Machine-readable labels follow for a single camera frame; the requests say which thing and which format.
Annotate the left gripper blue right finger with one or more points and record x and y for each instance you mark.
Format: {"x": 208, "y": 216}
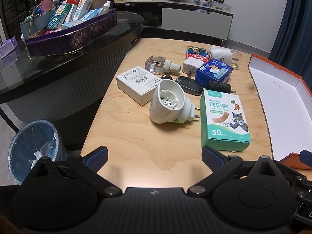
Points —
{"x": 212, "y": 158}

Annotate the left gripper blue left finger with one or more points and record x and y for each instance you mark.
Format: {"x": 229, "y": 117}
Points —
{"x": 96, "y": 159}

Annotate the green bandage box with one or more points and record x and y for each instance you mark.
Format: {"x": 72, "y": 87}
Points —
{"x": 223, "y": 122}

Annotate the white mosquito repellent plug heater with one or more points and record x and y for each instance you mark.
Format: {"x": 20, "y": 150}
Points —
{"x": 170, "y": 105}

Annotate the black power adapter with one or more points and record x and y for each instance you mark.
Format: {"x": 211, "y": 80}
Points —
{"x": 219, "y": 87}

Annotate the black car key fob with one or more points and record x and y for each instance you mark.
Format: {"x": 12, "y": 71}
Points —
{"x": 189, "y": 85}

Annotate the white power adapter box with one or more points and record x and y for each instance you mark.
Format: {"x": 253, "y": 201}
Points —
{"x": 139, "y": 84}

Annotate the blue floss pick tin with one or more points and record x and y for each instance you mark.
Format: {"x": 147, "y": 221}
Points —
{"x": 214, "y": 70}

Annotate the white usb charger cube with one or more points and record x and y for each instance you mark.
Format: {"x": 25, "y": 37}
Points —
{"x": 190, "y": 66}

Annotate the white repellent heater with bottle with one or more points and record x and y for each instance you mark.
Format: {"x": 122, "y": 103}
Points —
{"x": 225, "y": 55}

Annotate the red blue playing card box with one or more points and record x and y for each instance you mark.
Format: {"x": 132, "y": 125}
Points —
{"x": 197, "y": 53}

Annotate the clear repellent liquid bottle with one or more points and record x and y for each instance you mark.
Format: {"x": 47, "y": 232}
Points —
{"x": 160, "y": 65}

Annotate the blue trash bin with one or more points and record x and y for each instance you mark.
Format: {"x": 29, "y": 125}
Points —
{"x": 35, "y": 140}

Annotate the orange white cardboard box lid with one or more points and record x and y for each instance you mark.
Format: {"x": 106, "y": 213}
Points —
{"x": 286, "y": 101}

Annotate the black round glass table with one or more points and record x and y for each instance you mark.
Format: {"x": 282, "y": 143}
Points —
{"x": 26, "y": 75}

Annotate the purple ornate storage tin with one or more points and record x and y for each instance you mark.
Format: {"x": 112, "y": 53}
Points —
{"x": 71, "y": 39}

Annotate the dark blue curtain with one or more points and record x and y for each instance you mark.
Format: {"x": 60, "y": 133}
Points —
{"x": 292, "y": 47}

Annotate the small purple box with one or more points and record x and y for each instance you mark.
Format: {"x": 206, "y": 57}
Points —
{"x": 8, "y": 46}

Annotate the white tv console cabinet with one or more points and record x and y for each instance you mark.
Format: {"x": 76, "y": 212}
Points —
{"x": 181, "y": 17}

